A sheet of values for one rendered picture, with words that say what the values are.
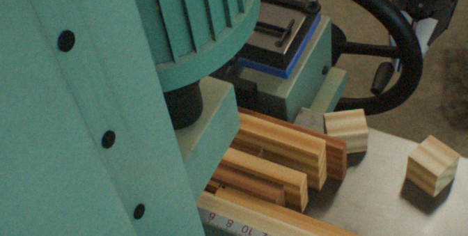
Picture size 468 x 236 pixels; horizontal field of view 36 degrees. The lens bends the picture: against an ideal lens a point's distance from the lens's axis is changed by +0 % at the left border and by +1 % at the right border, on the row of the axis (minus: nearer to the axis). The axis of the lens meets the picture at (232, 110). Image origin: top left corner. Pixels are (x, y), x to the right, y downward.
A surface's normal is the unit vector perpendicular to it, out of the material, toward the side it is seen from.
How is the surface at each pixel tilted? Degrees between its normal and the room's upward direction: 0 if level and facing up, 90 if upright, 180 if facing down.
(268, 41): 0
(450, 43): 0
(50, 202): 90
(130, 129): 90
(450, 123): 0
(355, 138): 90
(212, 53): 90
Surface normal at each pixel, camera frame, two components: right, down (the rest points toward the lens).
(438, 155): -0.11, -0.61
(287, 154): -0.44, 0.73
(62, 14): 0.89, 0.29
